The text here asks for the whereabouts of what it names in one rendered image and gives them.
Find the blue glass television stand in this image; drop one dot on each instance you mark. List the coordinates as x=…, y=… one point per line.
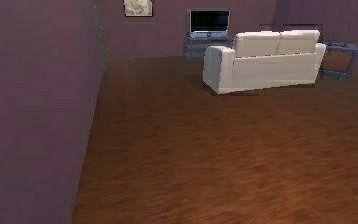
x=194, y=45

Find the black television set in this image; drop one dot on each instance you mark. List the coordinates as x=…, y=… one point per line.
x=209, y=21

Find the white sofa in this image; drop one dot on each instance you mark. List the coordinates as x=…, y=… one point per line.
x=270, y=66

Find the blue side table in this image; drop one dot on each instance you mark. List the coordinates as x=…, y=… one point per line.
x=345, y=61

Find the beige framed wall picture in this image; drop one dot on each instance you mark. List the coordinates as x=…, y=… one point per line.
x=138, y=7

